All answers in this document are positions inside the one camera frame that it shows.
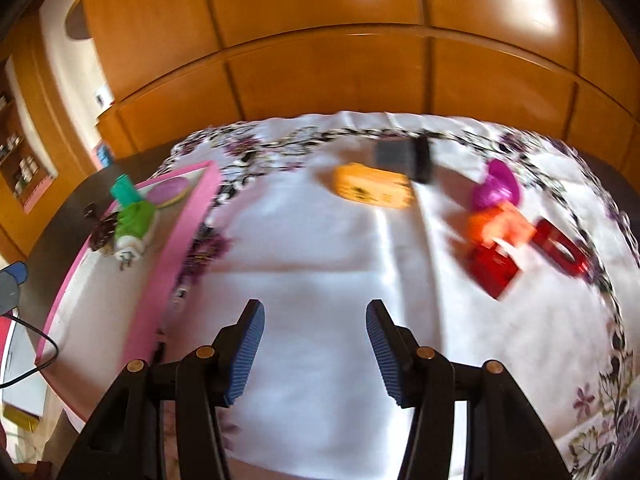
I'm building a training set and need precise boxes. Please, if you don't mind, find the yellow packet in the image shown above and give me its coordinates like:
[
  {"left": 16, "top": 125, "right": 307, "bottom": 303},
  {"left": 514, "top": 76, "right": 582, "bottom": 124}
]
[{"left": 2, "top": 405, "right": 43, "bottom": 433}]

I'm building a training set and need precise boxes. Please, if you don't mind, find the purple and yellow round case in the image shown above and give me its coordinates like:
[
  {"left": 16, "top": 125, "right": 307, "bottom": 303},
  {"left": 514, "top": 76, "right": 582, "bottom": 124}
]
[{"left": 145, "top": 177, "right": 193, "bottom": 207}]

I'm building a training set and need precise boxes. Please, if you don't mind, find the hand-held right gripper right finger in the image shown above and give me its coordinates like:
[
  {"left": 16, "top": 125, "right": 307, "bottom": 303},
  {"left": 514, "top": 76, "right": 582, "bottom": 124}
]
[{"left": 365, "top": 299, "right": 573, "bottom": 480}]

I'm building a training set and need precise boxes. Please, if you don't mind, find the brown flower-shaped perfume bottle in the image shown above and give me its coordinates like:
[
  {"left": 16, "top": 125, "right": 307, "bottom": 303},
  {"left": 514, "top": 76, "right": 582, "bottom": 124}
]
[{"left": 85, "top": 202, "right": 121, "bottom": 256}]

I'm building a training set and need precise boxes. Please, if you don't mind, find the brown round lampshade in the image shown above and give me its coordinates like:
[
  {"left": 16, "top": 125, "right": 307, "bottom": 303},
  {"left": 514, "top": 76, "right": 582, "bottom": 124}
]
[{"left": 64, "top": 0, "right": 91, "bottom": 41}]

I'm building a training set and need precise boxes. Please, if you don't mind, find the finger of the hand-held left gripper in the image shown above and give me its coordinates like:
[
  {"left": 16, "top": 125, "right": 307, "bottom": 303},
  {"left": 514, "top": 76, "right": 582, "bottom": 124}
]
[{"left": 0, "top": 260, "right": 27, "bottom": 285}]

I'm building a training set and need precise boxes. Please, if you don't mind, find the red transparent box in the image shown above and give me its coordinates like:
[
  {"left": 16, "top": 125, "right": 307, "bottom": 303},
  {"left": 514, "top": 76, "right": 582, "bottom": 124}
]
[{"left": 465, "top": 242, "right": 523, "bottom": 301}]

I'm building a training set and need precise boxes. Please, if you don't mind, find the white floral embroidered tablecloth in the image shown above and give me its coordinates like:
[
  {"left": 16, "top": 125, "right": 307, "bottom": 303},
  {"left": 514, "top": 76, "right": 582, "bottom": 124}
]
[{"left": 150, "top": 110, "right": 640, "bottom": 480}]

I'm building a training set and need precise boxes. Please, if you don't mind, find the blue and pink panel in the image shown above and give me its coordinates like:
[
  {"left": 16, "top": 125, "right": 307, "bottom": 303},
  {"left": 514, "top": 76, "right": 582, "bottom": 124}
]
[{"left": 92, "top": 141, "right": 113, "bottom": 171}]

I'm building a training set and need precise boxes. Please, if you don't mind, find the pink cardboard box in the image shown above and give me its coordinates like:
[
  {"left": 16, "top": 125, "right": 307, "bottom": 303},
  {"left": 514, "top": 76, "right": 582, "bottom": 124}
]
[{"left": 34, "top": 160, "right": 223, "bottom": 431}]

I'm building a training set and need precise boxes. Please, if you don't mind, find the green plastic holder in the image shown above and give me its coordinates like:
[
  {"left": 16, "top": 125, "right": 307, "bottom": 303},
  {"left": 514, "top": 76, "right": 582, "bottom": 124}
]
[{"left": 110, "top": 174, "right": 138, "bottom": 208}]

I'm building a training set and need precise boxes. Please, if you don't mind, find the white and green plug-in device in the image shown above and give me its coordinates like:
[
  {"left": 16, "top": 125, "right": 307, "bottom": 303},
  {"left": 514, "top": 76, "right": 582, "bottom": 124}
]
[{"left": 112, "top": 200, "right": 160, "bottom": 267}]

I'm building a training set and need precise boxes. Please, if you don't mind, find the black cable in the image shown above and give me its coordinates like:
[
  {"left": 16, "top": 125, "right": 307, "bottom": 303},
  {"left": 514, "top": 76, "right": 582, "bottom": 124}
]
[{"left": 0, "top": 312, "right": 60, "bottom": 388}]

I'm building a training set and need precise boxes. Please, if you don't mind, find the magenta plastic spool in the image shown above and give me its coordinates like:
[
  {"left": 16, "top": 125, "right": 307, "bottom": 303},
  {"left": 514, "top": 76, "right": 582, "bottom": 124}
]
[{"left": 470, "top": 159, "right": 522, "bottom": 211}]

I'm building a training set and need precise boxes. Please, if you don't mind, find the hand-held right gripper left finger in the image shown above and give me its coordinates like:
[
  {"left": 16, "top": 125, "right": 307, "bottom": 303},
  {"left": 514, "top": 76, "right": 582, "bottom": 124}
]
[{"left": 55, "top": 299, "right": 266, "bottom": 480}]

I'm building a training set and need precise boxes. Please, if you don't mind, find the small orange box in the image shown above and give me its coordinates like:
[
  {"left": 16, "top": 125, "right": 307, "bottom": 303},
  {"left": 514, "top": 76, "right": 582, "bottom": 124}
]
[{"left": 467, "top": 202, "right": 536, "bottom": 248}]

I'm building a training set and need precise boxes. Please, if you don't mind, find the wall shelf with pink edge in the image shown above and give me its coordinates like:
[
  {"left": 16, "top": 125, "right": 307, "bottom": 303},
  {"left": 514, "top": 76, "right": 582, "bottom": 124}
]
[{"left": 0, "top": 55, "right": 58, "bottom": 213}]

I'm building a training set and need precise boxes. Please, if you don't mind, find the yellow rectangular box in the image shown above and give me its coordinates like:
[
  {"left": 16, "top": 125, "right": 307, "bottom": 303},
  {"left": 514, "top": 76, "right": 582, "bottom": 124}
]
[{"left": 332, "top": 162, "right": 416, "bottom": 211}]

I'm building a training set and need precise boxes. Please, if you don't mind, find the wooden panelled wardrobe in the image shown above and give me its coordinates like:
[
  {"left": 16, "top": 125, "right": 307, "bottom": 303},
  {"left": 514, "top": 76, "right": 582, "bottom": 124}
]
[{"left": 0, "top": 0, "right": 640, "bottom": 196}]

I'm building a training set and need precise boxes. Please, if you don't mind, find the red plastic case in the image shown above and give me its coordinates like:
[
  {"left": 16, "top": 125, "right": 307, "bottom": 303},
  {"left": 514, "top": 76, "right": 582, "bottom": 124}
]
[{"left": 531, "top": 217, "right": 591, "bottom": 277}]

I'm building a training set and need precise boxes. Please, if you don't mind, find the white flat board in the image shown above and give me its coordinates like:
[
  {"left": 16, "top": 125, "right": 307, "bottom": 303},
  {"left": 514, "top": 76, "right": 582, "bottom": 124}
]
[{"left": 0, "top": 317, "right": 51, "bottom": 418}]

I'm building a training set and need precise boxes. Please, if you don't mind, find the grey canister with black lid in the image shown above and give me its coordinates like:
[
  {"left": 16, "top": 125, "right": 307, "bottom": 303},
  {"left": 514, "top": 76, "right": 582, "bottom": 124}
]
[{"left": 375, "top": 135, "right": 433, "bottom": 184}]

